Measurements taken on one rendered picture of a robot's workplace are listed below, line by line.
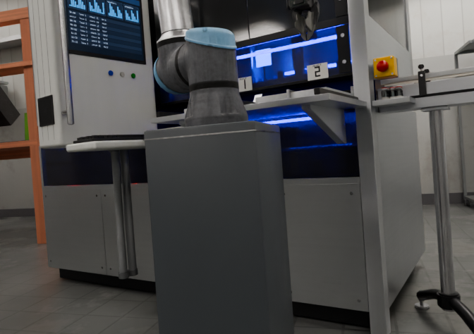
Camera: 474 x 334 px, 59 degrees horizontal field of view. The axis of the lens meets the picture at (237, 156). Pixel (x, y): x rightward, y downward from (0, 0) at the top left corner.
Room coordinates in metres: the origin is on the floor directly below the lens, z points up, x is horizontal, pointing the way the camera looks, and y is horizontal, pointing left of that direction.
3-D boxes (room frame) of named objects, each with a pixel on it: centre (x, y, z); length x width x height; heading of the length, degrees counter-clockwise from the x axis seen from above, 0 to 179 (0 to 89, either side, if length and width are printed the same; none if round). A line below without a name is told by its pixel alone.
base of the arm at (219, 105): (0.98, 0.04, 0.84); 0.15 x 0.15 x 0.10
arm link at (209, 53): (0.98, 0.05, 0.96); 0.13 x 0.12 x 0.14; 36
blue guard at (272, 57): (2.08, 0.37, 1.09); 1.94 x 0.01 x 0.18; 58
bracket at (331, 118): (1.45, -0.32, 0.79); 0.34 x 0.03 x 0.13; 148
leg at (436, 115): (1.57, -0.76, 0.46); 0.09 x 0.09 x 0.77; 58
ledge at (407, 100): (1.55, -0.60, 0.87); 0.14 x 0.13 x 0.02; 148
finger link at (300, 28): (1.36, -0.23, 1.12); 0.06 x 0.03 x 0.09; 148
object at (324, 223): (2.50, 0.10, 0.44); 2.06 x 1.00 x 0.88; 58
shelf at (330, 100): (1.59, -0.11, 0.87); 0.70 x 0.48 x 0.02; 58
